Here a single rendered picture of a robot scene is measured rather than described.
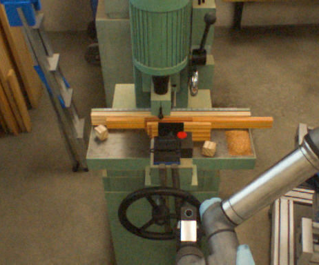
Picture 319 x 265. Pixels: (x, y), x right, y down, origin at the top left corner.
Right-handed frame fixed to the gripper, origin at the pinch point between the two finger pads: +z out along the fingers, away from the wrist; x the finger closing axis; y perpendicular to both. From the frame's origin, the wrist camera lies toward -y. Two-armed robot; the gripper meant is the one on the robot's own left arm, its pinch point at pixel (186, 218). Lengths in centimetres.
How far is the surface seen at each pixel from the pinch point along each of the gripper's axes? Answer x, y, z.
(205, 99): 11, -28, 64
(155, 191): -9.9, -8.7, 0.8
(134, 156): -17.8, -14.4, 19.8
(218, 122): 13.0, -24.1, 31.4
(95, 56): -67, -42, 222
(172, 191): -4.3, -8.5, 1.3
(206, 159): 7.4, -13.4, 19.7
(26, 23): -71, -64, 74
